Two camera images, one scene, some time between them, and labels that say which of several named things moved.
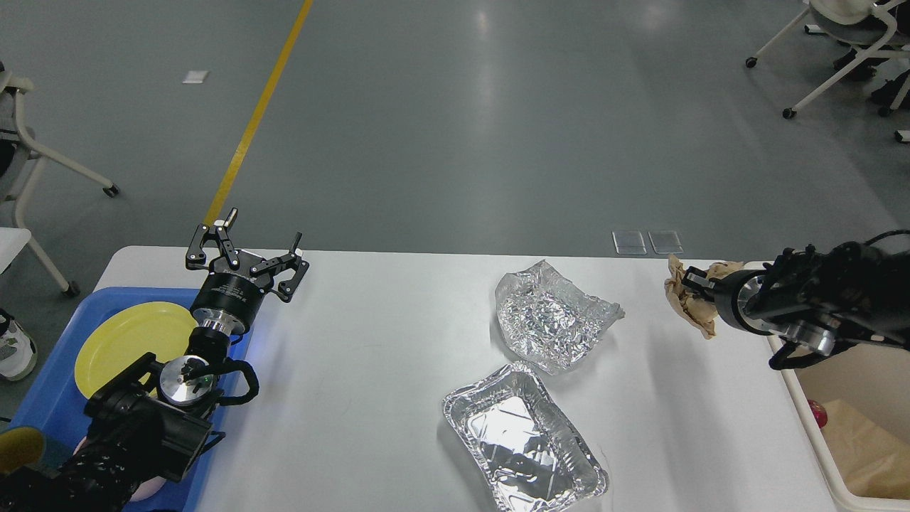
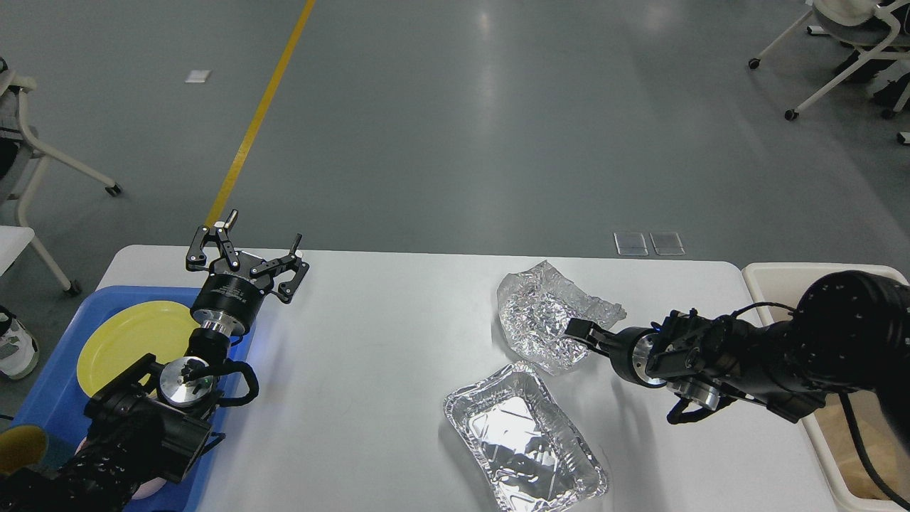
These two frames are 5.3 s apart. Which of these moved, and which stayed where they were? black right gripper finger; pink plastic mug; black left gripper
Moved: black right gripper finger
Stayed: pink plastic mug; black left gripper
